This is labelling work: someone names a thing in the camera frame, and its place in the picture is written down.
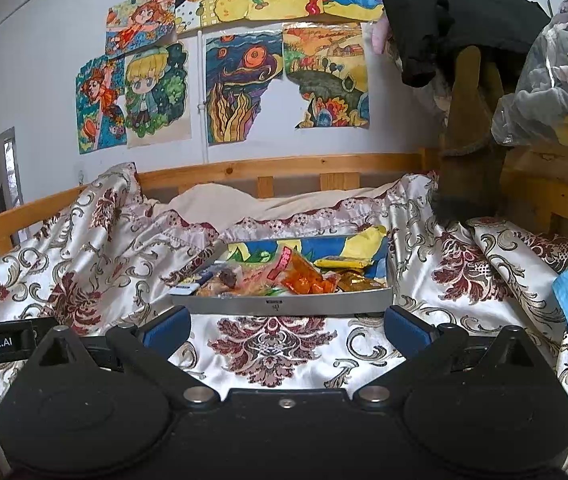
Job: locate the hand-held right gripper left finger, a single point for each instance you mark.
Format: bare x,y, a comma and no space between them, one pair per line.
166,331

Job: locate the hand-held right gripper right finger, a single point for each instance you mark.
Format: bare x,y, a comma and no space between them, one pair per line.
408,331

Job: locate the blue and white snack packet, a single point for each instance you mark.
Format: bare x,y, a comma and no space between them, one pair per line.
203,277

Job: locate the gold snack packet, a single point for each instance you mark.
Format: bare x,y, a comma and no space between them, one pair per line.
361,281

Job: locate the dark brown snack packet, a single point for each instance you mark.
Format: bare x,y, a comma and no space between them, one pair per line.
226,277

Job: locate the yellow snack packet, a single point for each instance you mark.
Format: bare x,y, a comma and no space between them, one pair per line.
344,261

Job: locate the grey tray with drawing lining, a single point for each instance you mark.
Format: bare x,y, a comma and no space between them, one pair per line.
284,306

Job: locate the orange snack bag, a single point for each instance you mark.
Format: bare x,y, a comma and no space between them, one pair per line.
301,272

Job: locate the cream bed sheet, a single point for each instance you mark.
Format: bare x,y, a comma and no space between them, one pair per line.
264,207

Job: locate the brown garment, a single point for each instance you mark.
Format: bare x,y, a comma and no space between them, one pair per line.
469,125

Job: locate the orange-haired girl drawing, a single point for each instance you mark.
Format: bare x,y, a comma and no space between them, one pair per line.
98,110

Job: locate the blonde cartoon child drawing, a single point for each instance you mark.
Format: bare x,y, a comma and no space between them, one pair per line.
156,95

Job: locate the seaweed and swirl drawing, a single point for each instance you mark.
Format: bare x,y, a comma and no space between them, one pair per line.
241,85

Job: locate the landscape and fish drawing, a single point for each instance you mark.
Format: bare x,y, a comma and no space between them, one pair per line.
324,70

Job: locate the clear plastic bag of clothes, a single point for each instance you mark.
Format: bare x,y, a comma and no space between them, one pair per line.
554,85

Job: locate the pink cloth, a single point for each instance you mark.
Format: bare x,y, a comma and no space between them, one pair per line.
379,35

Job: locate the swimming girl drawing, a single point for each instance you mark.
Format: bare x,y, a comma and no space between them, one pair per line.
138,20

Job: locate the black garment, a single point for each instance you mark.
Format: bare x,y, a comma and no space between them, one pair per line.
464,10

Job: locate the white wall pipe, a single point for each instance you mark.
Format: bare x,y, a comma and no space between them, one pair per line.
202,155

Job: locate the wooden bed frame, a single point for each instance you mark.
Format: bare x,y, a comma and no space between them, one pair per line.
264,167

